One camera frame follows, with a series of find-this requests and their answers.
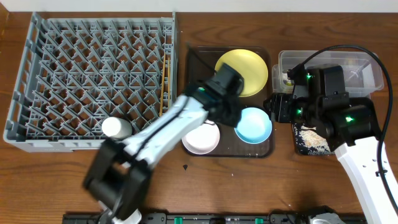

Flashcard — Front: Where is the green orange snack wrapper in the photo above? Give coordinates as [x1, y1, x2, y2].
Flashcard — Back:
[281, 73, 294, 86]

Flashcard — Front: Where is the light blue bowl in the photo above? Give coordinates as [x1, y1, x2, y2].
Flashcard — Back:
[234, 107, 272, 144]

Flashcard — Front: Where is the white bowl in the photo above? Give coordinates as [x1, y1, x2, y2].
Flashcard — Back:
[182, 120, 221, 155]

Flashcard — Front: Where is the white cup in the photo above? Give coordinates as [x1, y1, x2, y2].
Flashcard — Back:
[101, 117, 132, 139]

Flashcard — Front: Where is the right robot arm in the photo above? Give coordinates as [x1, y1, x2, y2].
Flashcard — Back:
[264, 64, 397, 223]

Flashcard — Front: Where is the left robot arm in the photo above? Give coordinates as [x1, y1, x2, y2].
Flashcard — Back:
[83, 63, 246, 223]

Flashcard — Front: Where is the black waste tray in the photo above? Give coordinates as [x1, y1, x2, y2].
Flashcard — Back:
[291, 96, 381, 156]

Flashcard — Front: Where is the spilled rice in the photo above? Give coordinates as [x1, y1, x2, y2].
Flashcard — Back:
[292, 124, 333, 156]

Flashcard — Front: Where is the yellow round plate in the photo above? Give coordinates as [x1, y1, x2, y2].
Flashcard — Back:
[215, 49, 268, 97]

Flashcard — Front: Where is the dark brown serving tray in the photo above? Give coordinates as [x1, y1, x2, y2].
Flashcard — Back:
[185, 46, 275, 158]

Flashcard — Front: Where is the clear plastic bin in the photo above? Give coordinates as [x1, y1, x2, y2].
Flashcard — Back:
[272, 50, 384, 98]

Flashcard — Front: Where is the grey plastic dish rack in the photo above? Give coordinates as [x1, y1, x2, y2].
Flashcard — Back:
[3, 13, 178, 152]

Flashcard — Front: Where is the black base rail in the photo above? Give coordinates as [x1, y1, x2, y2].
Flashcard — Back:
[62, 211, 368, 224]

